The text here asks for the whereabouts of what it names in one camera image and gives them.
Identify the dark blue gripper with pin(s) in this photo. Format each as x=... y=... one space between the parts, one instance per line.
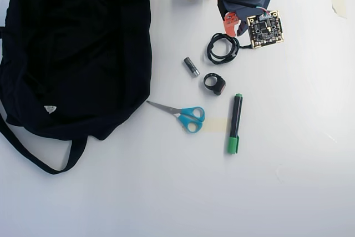
x=231 y=22

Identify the black fabric bag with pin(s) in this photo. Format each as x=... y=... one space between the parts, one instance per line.
x=69 y=54

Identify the black AA battery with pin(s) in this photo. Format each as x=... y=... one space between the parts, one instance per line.
x=190 y=66

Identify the black marker green cap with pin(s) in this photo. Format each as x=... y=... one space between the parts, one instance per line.
x=235 y=120

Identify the camera circuit board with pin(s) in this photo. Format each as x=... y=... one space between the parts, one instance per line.
x=264 y=30

